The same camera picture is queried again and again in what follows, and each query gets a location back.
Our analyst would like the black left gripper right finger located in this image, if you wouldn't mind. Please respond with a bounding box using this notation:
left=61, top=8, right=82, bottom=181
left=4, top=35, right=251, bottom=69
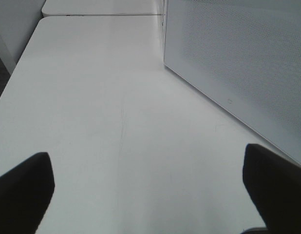
left=242, top=144, right=301, bottom=234

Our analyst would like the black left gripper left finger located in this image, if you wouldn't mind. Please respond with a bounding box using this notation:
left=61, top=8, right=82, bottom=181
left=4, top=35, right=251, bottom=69
left=0, top=152, right=55, bottom=234

